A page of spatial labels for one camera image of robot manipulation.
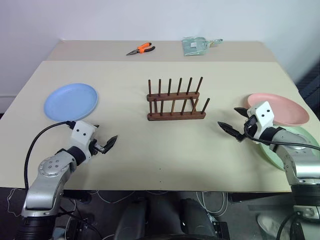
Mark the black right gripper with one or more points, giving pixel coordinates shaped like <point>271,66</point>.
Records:
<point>251,126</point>

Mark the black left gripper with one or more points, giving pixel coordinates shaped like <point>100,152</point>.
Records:
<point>93,147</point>

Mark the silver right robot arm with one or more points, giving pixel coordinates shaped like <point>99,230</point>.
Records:
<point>300,165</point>

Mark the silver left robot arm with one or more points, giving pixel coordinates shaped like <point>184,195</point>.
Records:
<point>47,170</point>

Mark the wooden dish rack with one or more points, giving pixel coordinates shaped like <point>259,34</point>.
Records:
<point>176,105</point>

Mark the blue plate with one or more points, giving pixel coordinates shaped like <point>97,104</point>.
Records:
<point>71,101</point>

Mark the pink red plate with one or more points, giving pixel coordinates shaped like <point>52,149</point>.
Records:
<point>285,110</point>

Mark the light green plate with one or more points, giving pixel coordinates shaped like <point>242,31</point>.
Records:
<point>308,136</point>

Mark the light green packaged dustpan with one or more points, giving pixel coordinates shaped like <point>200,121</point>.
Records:
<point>195,46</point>

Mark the dark woven object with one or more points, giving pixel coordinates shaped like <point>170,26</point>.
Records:
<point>310,80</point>

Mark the dark rounded shape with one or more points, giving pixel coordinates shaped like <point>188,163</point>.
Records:
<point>142,217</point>
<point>196,220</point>

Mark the orange black needle-nose pliers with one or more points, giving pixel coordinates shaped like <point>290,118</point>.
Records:
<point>143,48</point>

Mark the white shoe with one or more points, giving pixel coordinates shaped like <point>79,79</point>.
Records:
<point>268,223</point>

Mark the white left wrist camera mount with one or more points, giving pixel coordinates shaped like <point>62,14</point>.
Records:
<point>81,132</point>

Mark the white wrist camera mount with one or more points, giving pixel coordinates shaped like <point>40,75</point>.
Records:
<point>81,132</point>
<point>263,116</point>

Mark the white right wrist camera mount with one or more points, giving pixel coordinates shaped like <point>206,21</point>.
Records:
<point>263,116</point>

